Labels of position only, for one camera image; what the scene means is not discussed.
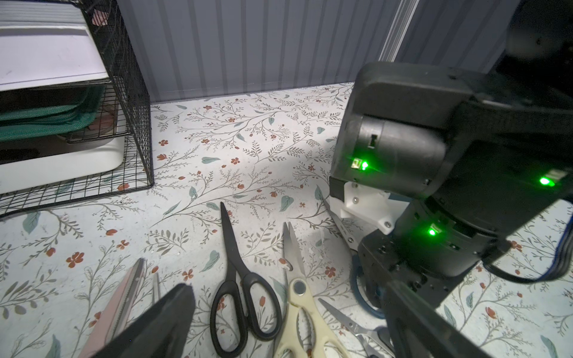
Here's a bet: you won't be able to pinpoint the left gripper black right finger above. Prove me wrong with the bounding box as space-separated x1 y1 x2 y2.
383 280 488 358

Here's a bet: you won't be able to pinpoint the small dark handled scissors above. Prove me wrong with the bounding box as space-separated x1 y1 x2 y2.
152 272 161 304

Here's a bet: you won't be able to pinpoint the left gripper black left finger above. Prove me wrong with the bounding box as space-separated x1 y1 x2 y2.
95 283 195 357

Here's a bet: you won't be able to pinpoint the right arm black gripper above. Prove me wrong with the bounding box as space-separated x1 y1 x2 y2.
358 198 510 312

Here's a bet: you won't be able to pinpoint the green folder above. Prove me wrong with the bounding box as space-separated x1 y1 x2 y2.
1 85 106 143

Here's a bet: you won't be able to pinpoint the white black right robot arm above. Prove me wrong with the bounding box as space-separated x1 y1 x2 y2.
326 1 572 318

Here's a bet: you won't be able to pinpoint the large black scissors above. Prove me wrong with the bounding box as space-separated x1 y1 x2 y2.
210 203 283 357

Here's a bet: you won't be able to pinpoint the black wire desk organizer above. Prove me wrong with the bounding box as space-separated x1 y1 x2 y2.
1 1 155 219

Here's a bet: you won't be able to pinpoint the white paper tray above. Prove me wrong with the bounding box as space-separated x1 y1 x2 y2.
1 26 108 91

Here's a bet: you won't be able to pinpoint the cream kitchen scissors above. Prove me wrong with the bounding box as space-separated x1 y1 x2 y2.
273 222 350 357

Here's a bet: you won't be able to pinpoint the pink scissors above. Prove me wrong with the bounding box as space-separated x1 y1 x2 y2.
79 258 146 357

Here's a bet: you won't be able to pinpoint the small black handled scissors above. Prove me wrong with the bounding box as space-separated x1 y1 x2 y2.
319 298 395 357

